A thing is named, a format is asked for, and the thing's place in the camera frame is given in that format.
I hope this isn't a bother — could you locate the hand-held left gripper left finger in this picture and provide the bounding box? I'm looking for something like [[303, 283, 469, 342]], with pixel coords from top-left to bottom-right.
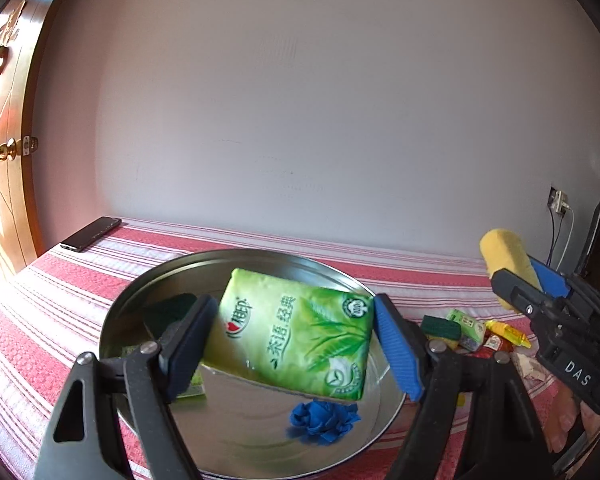
[[34, 294, 220, 480]]

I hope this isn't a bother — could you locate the white power cable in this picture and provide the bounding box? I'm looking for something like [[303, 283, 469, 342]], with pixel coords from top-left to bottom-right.
[[560, 206, 577, 267]]

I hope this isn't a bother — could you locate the black flat monitor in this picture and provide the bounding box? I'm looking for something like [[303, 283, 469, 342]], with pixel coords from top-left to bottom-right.
[[579, 196, 600, 282]]

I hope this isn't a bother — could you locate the black smartphone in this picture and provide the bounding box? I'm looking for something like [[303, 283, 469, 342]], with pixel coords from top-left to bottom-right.
[[60, 216, 122, 253]]

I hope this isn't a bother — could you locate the red snack packet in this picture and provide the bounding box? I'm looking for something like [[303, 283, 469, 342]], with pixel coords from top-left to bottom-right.
[[472, 335, 507, 362]]

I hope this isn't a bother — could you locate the wooden door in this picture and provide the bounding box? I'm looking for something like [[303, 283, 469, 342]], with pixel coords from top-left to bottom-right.
[[0, 0, 87, 281]]

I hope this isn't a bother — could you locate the round metal tin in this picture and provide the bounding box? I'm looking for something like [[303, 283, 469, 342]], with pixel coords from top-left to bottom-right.
[[98, 249, 408, 477]]

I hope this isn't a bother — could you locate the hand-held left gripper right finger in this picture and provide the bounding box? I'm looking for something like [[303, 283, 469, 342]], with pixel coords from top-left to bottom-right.
[[373, 292, 551, 480]]

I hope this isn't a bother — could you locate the person's right hand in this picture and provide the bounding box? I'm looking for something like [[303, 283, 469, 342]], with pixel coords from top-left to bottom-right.
[[542, 382, 600, 466]]

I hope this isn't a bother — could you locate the wall power outlet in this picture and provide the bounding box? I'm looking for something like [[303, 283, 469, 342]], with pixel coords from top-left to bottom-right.
[[548, 186, 571, 214]]

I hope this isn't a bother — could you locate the green scouring sponge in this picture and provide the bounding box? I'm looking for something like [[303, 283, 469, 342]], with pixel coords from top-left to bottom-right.
[[142, 294, 202, 342]]

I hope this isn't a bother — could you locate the large green tissue pack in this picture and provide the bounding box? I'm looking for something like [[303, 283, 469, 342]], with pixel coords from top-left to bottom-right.
[[200, 267, 376, 402]]

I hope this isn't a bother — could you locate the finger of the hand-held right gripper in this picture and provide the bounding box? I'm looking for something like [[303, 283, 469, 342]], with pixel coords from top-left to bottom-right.
[[527, 256, 600, 311], [491, 268, 556, 321]]

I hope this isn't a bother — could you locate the green and beige tissue pack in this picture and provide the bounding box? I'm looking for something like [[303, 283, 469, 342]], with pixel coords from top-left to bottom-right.
[[446, 309, 486, 352]]

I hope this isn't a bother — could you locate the gold door ornament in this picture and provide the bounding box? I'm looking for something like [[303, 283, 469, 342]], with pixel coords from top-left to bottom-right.
[[0, 0, 27, 87]]

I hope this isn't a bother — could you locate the yellow snack packet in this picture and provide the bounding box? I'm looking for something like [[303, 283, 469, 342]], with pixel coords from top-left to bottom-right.
[[484, 320, 532, 350]]

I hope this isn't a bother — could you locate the thick green-topped yellow sponge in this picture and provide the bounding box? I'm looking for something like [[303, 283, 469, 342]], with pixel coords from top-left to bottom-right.
[[421, 315, 464, 352]]

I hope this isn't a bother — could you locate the red striped tablecloth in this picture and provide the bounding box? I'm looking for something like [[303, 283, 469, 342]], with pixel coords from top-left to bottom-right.
[[0, 216, 600, 480]]

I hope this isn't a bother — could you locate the brass door knob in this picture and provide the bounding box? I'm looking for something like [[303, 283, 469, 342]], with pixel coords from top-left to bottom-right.
[[0, 135, 40, 164]]

